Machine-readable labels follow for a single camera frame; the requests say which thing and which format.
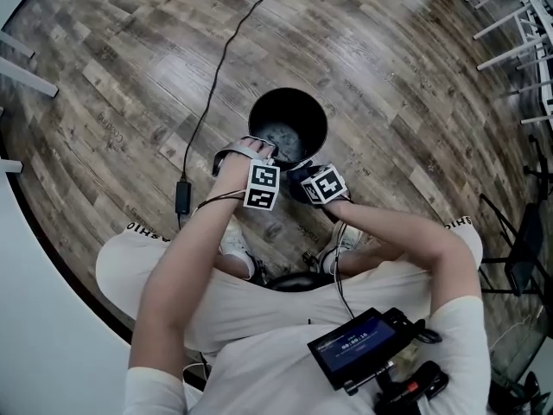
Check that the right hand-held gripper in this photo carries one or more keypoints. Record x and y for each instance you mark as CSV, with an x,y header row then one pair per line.
x,y
325,185

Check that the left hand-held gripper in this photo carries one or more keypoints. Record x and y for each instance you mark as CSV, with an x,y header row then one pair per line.
x,y
261,186

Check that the grey cloth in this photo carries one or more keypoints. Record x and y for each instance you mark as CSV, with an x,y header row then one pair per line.
x,y
242,146

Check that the black round trash bin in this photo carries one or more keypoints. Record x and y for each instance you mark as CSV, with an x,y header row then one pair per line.
x,y
302,115

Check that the person's left forearm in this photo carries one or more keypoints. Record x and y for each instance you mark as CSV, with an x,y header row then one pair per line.
x,y
173,275

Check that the person's right forearm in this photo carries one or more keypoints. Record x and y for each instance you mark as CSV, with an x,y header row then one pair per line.
x,y
410,240

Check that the person's left white shoe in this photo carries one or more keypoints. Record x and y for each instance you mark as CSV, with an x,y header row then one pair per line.
x,y
235,240

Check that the person's white shoe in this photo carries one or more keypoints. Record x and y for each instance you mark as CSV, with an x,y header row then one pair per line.
x,y
235,240
343,242

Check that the person's right white shoe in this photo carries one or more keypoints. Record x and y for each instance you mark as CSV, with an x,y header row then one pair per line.
x,y
343,242

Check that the black power adapter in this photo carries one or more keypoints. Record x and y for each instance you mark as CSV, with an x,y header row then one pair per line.
x,y
183,197

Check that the black stool seat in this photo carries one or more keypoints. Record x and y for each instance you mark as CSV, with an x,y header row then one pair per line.
x,y
298,281

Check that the white shorts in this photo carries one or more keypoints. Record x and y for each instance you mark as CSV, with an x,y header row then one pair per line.
x,y
268,309

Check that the black chest monitor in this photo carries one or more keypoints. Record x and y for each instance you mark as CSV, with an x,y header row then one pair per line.
x,y
358,344

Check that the white t-shirt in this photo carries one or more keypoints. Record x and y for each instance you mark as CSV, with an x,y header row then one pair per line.
x,y
276,374

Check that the black folding chair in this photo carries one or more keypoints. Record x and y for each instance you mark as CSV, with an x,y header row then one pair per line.
x,y
525,249

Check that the black metal stand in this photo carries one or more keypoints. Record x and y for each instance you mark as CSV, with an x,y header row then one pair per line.
x,y
538,167

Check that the white table leg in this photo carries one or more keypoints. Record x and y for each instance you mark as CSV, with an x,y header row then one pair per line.
x,y
10,165
30,78
15,43

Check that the white metal rack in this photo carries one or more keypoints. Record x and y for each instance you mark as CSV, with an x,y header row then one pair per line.
x,y
533,24

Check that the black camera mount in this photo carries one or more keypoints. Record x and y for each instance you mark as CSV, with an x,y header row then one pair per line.
x,y
410,389

